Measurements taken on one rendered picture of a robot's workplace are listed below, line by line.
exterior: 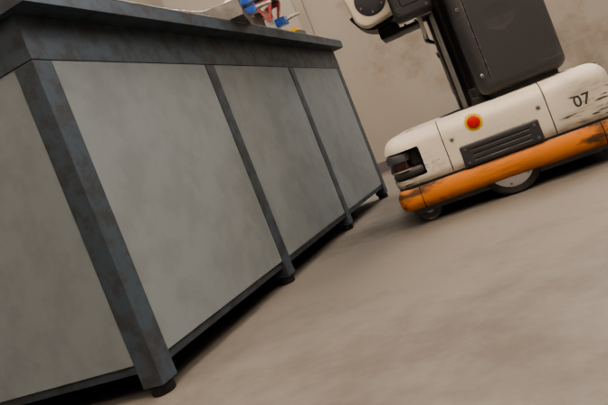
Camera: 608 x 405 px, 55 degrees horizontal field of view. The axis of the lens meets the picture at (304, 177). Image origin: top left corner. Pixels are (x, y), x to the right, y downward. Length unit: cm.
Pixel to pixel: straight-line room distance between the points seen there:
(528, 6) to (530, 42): 10
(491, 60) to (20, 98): 124
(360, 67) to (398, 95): 37
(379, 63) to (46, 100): 368
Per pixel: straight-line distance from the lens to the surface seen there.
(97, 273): 119
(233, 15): 188
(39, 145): 122
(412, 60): 464
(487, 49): 182
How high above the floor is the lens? 32
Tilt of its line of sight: 2 degrees down
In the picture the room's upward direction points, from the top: 21 degrees counter-clockwise
